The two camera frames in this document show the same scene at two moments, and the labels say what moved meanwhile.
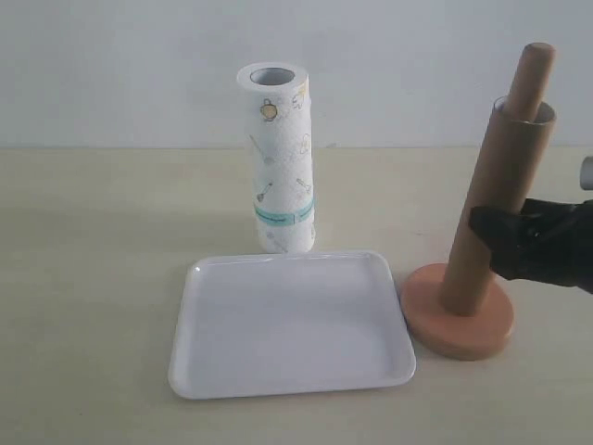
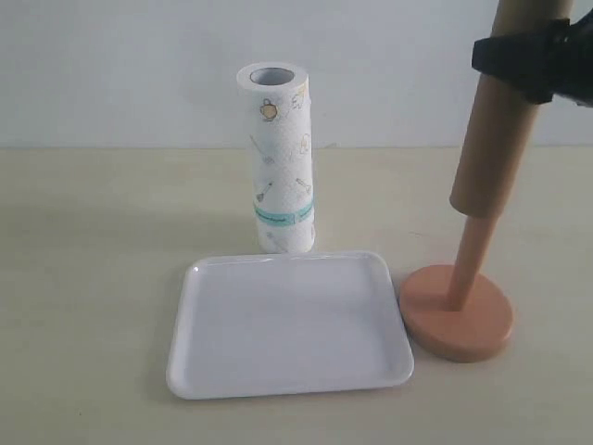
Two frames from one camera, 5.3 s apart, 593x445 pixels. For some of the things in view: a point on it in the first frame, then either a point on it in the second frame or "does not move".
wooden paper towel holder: (476, 334) does not move
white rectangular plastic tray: (252, 324) does not move
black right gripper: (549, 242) → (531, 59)
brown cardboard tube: (511, 152) → (501, 120)
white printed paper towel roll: (276, 97) does not move
